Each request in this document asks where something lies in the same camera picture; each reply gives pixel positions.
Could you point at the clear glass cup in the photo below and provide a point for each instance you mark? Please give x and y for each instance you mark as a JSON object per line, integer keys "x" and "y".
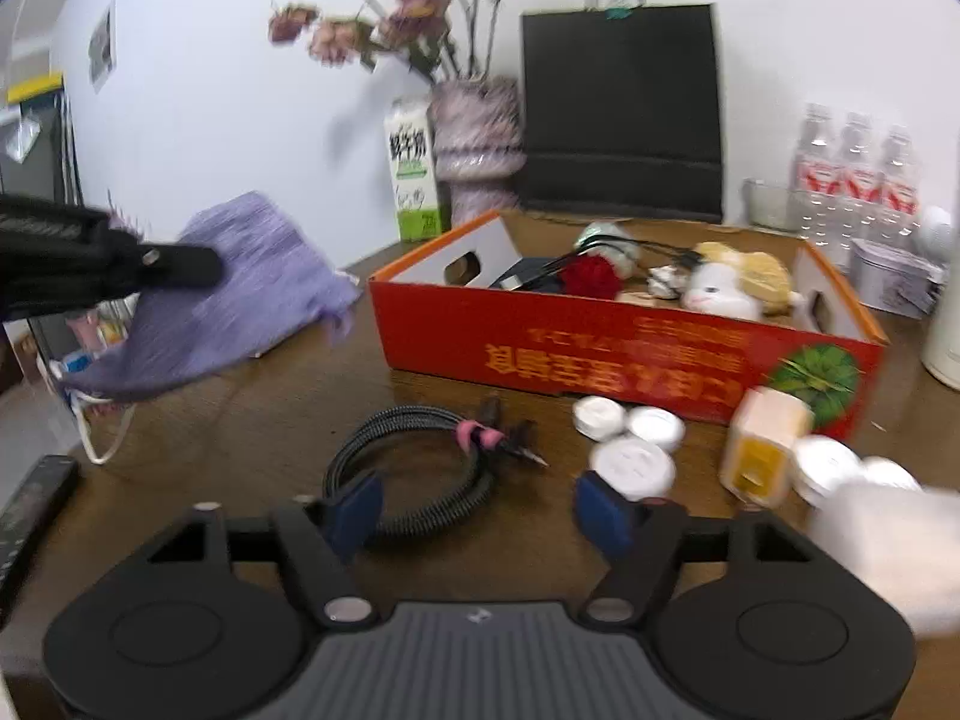
{"x": 768, "y": 206}

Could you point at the green white milk carton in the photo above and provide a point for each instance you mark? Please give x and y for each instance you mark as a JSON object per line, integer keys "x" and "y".
{"x": 419, "y": 204}

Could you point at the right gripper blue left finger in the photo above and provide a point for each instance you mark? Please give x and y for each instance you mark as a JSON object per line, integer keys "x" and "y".
{"x": 351, "y": 514}

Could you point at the iridescent ball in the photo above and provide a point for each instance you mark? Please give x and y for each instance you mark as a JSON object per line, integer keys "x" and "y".
{"x": 609, "y": 241}

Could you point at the purple knit cloth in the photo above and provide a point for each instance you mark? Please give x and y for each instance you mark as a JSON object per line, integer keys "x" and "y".
{"x": 275, "y": 284}

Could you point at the white orange hamster plush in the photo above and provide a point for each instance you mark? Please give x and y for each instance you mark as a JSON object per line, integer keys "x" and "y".
{"x": 720, "y": 281}

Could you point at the dried pink flowers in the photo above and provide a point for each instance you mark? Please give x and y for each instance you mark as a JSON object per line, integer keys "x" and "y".
{"x": 435, "y": 39}

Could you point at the white thermos bottle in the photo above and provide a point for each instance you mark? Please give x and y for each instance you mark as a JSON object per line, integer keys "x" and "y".
{"x": 941, "y": 355}

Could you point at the purple ceramic vase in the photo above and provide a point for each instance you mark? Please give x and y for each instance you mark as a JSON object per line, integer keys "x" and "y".
{"x": 478, "y": 144}

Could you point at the lavender tin box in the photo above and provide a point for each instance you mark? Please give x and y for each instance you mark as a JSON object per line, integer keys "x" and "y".
{"x": 894, "y": 280}

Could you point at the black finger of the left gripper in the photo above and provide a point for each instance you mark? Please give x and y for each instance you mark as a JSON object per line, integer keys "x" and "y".
{"x": 180, "y": 267}

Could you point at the water bottle left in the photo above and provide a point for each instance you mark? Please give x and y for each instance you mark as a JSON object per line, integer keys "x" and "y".
{"x": 811, "y": 179}

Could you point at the white round container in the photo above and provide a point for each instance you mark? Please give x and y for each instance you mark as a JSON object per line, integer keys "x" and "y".
{"x": 822, "y": 464}

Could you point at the red rose flower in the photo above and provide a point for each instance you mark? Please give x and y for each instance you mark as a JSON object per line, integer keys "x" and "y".
{"x": 590, "y": 276}

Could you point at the water bottle middle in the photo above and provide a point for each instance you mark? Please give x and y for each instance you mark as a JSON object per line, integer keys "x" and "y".
{"x": 856, "y": 181}

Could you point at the water bottle right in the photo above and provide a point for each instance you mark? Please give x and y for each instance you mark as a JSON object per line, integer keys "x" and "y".
{"x": 898, "y": 190}

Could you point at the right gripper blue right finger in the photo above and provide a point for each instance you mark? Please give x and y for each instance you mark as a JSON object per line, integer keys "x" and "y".
{"x": 604, "y": 517}

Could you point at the white translucent plastic box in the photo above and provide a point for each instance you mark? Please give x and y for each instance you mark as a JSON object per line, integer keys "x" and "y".
{"x": 902, "y": 544}

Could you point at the cream power adapter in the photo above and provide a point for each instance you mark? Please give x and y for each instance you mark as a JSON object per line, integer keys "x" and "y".
{"x": 760, "y": 447}

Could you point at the black paper bag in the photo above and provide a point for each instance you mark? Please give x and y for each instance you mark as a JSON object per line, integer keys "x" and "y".
{"x": 622, "y": 112}

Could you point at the navy blue pouch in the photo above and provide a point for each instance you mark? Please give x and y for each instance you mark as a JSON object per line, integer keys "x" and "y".
{"x": 530, "y": 274}

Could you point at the red cardboard box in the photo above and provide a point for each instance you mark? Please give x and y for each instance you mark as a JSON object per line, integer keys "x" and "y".
{"x": 439, "y": 312}

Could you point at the small white round lid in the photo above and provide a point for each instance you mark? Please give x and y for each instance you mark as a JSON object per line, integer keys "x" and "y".
{"x": 598, "y": 418}

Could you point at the water bottle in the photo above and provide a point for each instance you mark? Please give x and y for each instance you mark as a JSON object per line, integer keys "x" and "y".
{"x": 898, "y": 190}
{"x": 856, "y": 181}
{"x": 811, "y": 179}

